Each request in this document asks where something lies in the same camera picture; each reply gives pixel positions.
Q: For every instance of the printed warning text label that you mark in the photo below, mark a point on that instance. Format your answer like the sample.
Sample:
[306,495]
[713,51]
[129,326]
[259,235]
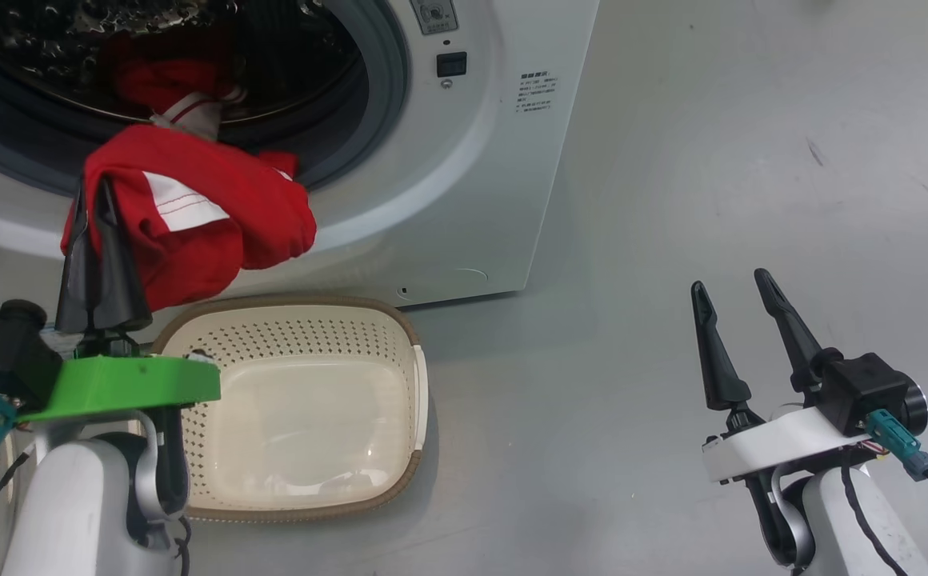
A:
[538,92]

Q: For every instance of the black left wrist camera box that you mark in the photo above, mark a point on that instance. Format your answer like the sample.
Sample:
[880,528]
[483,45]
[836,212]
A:
[0,360]

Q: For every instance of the red garment with white stripes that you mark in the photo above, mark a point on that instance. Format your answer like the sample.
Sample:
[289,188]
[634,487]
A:
[192,232]

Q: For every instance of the grey rubber door gasket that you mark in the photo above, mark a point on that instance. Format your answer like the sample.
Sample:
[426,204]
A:
[384,80]

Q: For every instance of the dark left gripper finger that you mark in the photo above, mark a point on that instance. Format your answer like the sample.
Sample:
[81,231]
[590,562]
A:
[80,280]
[120,288]

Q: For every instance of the steel washing drum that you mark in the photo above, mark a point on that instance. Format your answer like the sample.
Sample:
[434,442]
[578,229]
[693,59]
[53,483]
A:
[48,40]

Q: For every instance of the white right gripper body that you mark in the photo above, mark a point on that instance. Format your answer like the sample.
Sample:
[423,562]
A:
[784,444]

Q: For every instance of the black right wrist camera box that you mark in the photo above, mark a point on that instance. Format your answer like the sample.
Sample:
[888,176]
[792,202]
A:
[860,388]

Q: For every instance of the black door latch slot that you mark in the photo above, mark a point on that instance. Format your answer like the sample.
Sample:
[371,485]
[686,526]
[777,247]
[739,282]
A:
[452,64]

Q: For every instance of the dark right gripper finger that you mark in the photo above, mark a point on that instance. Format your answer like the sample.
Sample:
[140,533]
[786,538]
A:
[792,336]
[720,360]

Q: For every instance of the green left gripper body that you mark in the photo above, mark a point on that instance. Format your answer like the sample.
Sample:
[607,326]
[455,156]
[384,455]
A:
[128,384]

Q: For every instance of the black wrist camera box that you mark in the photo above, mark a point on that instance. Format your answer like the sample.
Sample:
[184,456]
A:
[0,360]
[860,388]

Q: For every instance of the round drain filter cover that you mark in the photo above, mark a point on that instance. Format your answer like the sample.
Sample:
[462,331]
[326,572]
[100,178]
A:
[448,284]

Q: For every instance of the cream perforated laundry basket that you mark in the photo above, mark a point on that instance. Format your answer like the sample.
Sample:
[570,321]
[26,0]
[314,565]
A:
[312,424]

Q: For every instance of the white front-load washing machine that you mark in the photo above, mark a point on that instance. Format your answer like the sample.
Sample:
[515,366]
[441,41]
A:
[472,200]

